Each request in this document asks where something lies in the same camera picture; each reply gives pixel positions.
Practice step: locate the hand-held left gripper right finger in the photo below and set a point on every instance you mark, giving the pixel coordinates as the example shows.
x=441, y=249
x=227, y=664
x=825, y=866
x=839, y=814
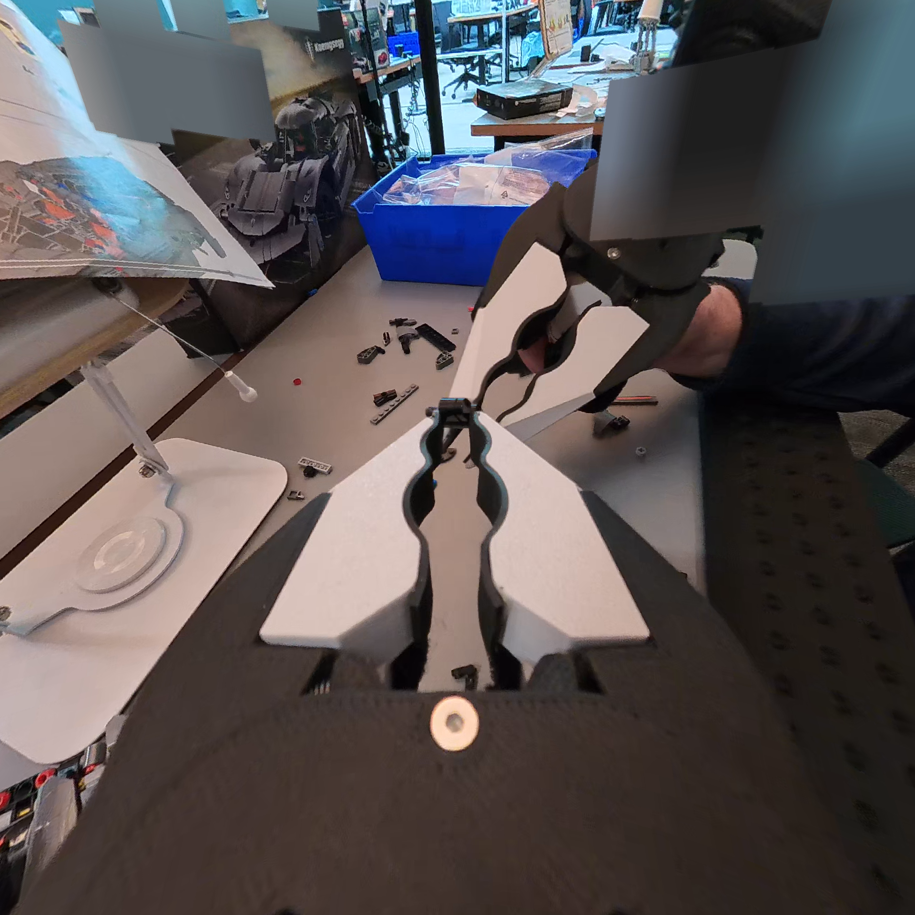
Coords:
x=565, y=565

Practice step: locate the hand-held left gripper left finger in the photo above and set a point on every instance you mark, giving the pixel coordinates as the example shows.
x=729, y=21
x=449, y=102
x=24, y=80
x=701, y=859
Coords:
x=343, y=572

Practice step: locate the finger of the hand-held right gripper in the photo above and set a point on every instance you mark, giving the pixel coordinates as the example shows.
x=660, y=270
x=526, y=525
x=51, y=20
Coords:
x=600, y=350
x=507, y=307

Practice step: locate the small black lego assembly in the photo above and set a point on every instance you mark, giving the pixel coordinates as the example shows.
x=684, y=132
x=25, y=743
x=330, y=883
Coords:
x=452, y=411

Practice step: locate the person's right forearm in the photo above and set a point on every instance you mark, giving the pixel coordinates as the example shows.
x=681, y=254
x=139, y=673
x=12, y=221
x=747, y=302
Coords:
x=822, y=357

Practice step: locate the long strip orange line lego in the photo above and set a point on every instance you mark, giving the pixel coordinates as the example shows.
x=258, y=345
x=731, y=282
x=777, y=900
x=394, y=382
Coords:
x=636, y=398

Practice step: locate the black long lego plate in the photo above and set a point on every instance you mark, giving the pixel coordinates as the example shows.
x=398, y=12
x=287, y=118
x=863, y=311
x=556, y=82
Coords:
x=434, y=337

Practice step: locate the black curved lego piece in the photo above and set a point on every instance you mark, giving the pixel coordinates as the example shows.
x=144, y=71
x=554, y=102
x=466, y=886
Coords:
x=407, y=343

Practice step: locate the small white lego plate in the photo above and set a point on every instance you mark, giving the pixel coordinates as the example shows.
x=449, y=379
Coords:
x=315, y=466

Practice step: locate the grey long thin lego plate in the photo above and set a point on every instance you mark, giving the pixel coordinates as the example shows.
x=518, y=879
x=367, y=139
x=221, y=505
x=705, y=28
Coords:
x=404, y=402

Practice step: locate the dark grey lego liftarm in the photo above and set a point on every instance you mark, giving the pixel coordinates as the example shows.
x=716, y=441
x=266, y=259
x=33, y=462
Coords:
x=371, y=354

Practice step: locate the small black lego connector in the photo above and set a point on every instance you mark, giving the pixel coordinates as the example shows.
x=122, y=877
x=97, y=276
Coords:
x=464, y=672

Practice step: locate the small black lego clip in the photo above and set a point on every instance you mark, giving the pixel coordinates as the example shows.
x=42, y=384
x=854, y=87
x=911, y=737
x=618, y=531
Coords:
x=384, y=397

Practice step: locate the lego set box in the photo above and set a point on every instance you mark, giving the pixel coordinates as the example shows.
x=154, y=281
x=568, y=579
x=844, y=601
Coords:
x=286, y=200

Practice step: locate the partly built lego model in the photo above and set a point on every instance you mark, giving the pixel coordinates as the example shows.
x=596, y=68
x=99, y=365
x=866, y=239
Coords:
x=50, y=822

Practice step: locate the lego instruction booklet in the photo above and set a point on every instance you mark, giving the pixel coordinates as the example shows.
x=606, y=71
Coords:
x=107, y=207

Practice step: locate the person's right hand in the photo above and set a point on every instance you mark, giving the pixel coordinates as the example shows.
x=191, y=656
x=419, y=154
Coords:
x=708, y=336

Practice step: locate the blue plastic bin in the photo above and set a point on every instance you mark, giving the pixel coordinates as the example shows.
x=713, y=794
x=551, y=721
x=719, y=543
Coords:
x=429, y=243

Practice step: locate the pile of clear plastic bags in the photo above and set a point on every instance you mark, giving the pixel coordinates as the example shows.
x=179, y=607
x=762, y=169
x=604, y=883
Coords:
x=486, y=182

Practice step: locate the white book stand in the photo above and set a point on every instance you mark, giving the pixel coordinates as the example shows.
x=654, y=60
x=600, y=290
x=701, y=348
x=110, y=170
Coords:
x=214, y=500

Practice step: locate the wooden table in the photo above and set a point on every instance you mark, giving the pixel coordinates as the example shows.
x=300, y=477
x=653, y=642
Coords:
x=536, y=127

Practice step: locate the black flat cardboard box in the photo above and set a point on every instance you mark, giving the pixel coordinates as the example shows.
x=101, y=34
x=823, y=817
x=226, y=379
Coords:
x=525, y=100

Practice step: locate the black office chair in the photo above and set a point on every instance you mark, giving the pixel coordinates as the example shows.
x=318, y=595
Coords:
x=472, y=71

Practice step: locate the small white device on stand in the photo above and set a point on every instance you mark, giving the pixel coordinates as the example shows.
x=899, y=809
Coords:
x=647, y=28

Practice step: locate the black pillar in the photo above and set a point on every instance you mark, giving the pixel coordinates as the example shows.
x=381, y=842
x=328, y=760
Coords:
x=429, y=71

